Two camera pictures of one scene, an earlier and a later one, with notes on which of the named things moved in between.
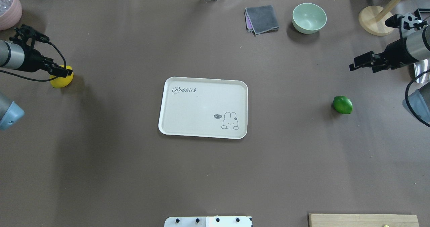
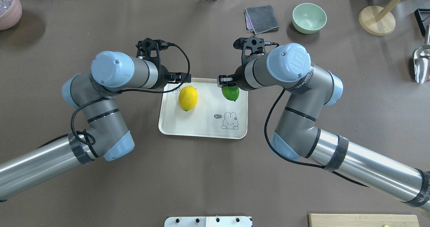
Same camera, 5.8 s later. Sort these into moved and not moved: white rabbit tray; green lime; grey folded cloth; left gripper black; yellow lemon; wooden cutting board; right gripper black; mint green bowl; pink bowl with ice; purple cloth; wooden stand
Moved: yellow lemon; left gripper black; green lime; right gripper black
Not moved: pink bowl with ice; purple cloth; white rabbit tray; wooden stand; mint green bowl; grey folded cloth; wooden cutting board
